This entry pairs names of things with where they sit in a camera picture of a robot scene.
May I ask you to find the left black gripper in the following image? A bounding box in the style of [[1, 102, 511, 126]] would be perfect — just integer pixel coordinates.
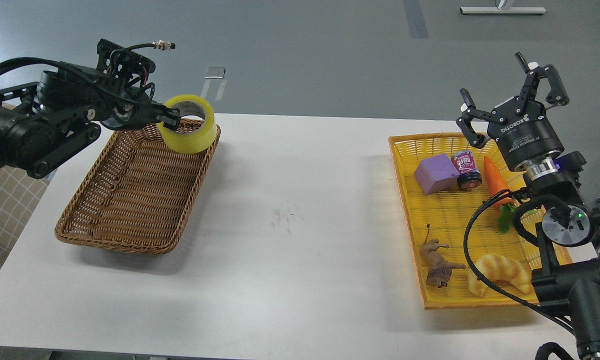
[[99, 93, 180, 132]]

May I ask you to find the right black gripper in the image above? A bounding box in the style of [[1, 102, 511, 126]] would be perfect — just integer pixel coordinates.
[[456, 51, 570, 172]]

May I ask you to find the yellow tape roll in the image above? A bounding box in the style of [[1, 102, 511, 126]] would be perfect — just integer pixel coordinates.
[[157, 94, 220, 154]]

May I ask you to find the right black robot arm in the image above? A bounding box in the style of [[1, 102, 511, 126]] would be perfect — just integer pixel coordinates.
[[457, 52, 600, 360]]

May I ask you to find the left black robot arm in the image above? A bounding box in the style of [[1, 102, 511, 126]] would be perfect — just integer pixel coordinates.
[[0, 39, 181, 179]]

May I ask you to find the brown wicker basket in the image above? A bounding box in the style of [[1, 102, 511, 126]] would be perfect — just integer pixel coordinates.
[[54, 124, 218, 255]]

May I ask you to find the toy carrot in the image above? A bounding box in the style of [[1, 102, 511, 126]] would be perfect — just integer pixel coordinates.
[[483, 155, 517, 234]]

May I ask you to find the purple block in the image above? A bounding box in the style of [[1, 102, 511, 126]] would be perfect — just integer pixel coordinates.
[[414, 153, 460, 195]]

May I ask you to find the yellow plastic basket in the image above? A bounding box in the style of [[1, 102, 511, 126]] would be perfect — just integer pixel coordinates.
[[388, 132, 575, 310]]

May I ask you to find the toy croissant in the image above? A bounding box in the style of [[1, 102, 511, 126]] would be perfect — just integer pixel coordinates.
[[467, 253, 535, 297]]

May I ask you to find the beige checkered cloth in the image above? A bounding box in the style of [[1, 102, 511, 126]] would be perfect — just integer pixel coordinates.
[[0, 167, 50, 270]]

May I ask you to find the toy lion figure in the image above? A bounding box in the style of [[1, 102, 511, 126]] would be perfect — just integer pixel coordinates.
[[419, 223, 467, 289]]

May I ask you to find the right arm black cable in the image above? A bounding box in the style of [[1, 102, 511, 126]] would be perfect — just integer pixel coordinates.
[[463, 192, 580, 360]]

